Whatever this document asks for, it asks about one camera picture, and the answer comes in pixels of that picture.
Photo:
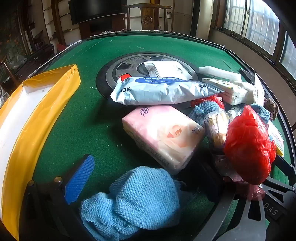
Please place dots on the wooden chair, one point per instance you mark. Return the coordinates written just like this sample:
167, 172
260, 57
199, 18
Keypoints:
148, 20

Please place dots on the small blue cloth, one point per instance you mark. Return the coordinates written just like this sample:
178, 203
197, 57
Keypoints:
203, 111
262, 113

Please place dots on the large blue microfiber cloth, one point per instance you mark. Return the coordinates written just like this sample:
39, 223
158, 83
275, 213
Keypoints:
143, 197

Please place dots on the black television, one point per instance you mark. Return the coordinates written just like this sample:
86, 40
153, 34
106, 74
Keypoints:
97, 10

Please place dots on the yellow cardboard box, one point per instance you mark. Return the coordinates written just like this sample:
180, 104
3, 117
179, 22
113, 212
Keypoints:
34, 129

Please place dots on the large red plastic bag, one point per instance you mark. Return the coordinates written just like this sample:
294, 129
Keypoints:
249, 143

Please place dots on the yellow white packet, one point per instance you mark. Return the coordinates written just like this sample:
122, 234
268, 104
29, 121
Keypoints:
276, 139

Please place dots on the clear packet with yellow contents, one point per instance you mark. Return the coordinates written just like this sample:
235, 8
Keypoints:
216, 129

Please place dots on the pink tissue pack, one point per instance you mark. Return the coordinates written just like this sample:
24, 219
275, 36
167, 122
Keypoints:
161, 134

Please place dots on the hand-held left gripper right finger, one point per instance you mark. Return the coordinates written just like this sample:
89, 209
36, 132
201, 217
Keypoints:
227, 208

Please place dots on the dark wooden television cabinet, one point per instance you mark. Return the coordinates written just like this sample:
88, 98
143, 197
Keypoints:
101, 27

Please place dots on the flat white packet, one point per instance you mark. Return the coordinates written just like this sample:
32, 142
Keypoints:
168, 69

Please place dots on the round table centre panel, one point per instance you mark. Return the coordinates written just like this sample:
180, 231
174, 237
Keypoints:
120, 67

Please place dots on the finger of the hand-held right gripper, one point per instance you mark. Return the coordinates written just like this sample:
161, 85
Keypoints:
275, 186
285, 165

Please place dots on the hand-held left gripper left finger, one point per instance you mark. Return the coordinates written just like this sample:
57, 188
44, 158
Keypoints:
79, 178

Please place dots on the blue white wet wipes pack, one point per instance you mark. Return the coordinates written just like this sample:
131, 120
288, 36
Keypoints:
157, 92

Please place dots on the white card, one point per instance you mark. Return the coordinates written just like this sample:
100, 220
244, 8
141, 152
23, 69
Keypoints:
258, 91

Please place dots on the white foam block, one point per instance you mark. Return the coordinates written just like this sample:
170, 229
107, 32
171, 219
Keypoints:
219, 73

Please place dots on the dotted white tissue pack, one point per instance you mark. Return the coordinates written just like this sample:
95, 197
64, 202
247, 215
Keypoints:
231, 92

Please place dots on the small red plastic bag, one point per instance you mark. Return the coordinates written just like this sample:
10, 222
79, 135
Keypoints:
215, 99

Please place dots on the window with dark frame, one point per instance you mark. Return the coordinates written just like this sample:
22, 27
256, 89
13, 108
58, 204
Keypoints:
261, 23

